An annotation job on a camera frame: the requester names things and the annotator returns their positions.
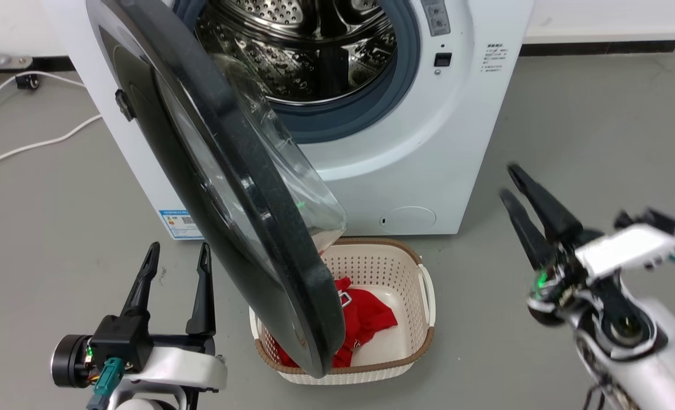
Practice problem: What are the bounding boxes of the white front-load washing machine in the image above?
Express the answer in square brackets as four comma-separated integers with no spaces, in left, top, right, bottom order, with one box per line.
[41,0,536,240]

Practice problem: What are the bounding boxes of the red garment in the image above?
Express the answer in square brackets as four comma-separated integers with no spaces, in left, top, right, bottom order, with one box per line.
[269,277,399,368]

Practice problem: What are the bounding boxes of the blue energy label sticker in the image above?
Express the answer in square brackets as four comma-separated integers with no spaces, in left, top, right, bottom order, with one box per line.
[158,209,204,240]

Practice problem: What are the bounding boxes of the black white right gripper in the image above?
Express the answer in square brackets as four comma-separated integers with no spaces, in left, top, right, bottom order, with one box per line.
[499,164,675,347]

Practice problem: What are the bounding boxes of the white power cable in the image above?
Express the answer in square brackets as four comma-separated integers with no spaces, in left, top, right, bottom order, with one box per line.
[0,71,103,172]

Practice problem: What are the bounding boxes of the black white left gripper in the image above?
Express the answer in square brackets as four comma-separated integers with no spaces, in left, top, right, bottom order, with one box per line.
[51,242,228,392]

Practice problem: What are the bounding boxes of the white perforated laundry basket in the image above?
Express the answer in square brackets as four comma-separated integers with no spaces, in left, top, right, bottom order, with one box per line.
[249,237,436,386]

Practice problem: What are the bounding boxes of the black round washing machine door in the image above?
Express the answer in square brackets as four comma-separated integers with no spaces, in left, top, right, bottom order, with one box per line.
[85,0,348,379]

